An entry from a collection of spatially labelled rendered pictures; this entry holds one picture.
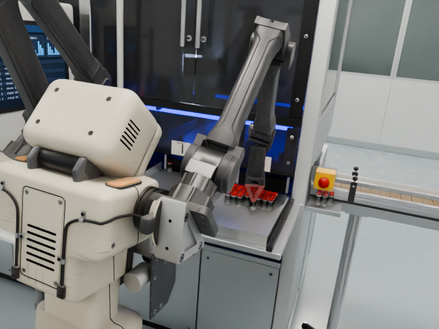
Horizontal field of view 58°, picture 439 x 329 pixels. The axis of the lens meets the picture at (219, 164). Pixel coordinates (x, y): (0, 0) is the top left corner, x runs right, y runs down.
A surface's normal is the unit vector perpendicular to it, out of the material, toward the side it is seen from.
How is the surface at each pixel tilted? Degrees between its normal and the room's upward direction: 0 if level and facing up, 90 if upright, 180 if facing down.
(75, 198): 82
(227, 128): 50
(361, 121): 90
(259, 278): 90
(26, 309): 0
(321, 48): 90
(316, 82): 90
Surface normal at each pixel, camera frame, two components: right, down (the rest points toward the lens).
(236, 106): -0.09, -0.38
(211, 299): -0.33, 0.28
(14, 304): 0.07, -0.94
